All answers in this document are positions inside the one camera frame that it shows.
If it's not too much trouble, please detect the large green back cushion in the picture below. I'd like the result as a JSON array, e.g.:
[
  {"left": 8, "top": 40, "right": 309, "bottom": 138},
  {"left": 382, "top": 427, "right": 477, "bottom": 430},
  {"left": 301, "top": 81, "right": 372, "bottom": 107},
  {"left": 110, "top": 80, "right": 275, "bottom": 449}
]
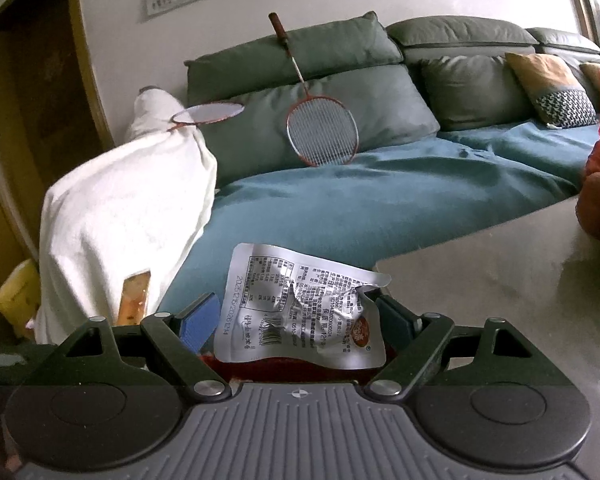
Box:
[
  {"left": 184, "top": 11, "right": 405, "bottom": 103},
  {"left": 197, "top": 64, "right": 441, "bottom": 186}
]

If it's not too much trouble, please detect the silver foil snack packet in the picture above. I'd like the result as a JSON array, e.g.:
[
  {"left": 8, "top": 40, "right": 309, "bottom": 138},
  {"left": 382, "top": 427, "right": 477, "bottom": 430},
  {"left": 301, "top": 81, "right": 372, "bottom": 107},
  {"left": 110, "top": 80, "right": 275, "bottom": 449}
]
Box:
[{"left": 212, "top": 242, "right": 393, "bottom": 370}]

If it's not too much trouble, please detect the red badminton racket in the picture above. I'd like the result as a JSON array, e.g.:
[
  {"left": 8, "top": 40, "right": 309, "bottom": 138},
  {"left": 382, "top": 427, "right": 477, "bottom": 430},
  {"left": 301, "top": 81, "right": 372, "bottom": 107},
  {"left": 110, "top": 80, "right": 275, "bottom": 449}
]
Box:
[
  {"left": 267, "top": 12, "right": 359, "bottom": 167},
  {"left": 167, "top": 102, "right": 246, "bottom": 133}
]

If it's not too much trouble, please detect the yellow houndstooth pillow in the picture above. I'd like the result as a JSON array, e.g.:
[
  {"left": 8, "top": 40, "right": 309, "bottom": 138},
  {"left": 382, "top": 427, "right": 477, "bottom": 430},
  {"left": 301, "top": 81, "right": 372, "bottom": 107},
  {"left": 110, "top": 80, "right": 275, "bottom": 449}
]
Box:
[{"left": 504, "top": 51, "right": 600, "bottom": 128}]

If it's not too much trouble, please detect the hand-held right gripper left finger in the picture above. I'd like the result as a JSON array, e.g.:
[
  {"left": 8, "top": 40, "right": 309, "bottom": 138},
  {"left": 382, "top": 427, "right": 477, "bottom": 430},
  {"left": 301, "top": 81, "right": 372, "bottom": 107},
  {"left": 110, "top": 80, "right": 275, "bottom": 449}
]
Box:
[{"left": 55, "top": 292, "right": 233, "bottom": 403}]

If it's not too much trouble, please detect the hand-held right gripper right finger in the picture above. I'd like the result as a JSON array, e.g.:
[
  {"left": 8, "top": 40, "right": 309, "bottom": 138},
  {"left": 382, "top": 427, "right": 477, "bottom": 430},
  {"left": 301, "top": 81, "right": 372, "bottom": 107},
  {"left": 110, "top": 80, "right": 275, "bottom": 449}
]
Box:
[{"left": 364, "top": 294, "right": 563, "bottom": 403}]

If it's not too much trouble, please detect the yellow bag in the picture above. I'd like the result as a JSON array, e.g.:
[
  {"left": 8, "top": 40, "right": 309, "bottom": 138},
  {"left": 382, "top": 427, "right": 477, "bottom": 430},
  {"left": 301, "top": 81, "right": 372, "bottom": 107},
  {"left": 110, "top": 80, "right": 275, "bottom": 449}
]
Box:
[{"left": 0, "top": 259, "right": 42, "bottom": 341}]

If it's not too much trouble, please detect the grey green sofa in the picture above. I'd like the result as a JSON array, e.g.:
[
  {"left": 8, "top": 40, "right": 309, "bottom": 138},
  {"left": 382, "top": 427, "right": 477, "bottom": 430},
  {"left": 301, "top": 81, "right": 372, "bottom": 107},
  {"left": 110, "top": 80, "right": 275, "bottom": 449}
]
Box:
[{"left": 182, "top": 12, "right": 600, "bottom": 191}]

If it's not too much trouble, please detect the white cloth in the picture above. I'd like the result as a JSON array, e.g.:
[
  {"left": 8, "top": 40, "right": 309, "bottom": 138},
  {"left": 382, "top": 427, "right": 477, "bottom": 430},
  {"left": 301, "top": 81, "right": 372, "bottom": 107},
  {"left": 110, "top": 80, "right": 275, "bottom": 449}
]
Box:
[{"left": 32, "top": 87, "right": 218, "bottom": 346}]

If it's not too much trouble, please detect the wooden door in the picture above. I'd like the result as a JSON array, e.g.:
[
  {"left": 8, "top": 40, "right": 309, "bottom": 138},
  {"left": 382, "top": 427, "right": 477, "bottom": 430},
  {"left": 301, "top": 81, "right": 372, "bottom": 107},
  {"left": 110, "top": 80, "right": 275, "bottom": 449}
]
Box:
[{"left": 0, "top": 0, "right": 116, "bottom": 261}]

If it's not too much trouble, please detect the tan pillow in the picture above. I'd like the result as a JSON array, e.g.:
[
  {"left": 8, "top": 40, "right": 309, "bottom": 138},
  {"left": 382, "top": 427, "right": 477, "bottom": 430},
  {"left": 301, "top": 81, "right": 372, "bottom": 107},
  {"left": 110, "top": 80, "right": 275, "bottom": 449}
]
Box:
[{"left": 579, "top": 60, "right": 600, "bottom": 101}]

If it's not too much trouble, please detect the grey sofa cushion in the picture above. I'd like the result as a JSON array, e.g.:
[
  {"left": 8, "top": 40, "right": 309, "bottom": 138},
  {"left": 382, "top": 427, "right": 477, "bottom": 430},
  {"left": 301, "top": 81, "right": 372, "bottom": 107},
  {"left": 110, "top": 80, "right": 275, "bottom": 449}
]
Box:
[{"left": 420, "top": 54, "right": 543, "bottom": 133}]

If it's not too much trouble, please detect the reddish wooden chair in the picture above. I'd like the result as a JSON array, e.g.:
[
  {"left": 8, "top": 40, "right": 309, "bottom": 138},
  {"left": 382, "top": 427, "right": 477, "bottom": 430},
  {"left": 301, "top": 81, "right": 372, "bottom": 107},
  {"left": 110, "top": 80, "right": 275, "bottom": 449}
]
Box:
[{"left": 116, "top": 270, "right": 153, "bottom": 328}]

